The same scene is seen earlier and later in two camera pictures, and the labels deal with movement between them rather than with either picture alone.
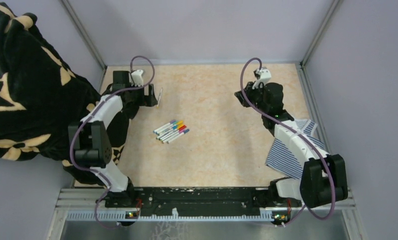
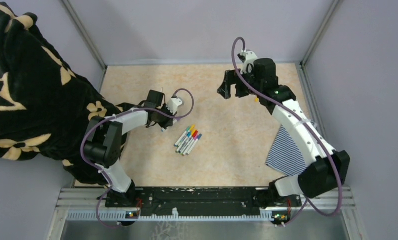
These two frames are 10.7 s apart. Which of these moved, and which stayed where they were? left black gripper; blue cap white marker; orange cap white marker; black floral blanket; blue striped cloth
Moved: orange cap white marker; left black gripper; blue cap white marker
Stayed: blue striped cloth; black floral blanket
